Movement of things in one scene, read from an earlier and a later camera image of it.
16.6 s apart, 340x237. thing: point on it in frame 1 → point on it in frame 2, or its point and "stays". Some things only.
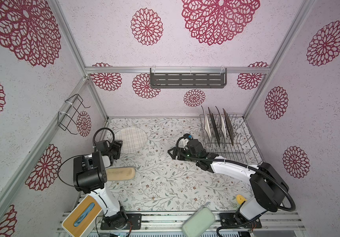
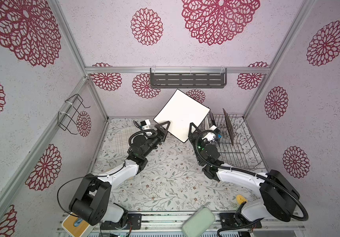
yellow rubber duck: (240, 199) stays
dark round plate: (230, 125) stays
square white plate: (223, 127) → (181, 110)
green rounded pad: (199, 223) stays
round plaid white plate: (134, 139) stays
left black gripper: (116, 145) → (162, 133)
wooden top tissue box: (84, 219) stays
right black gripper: (177, 150) → (197, 138)
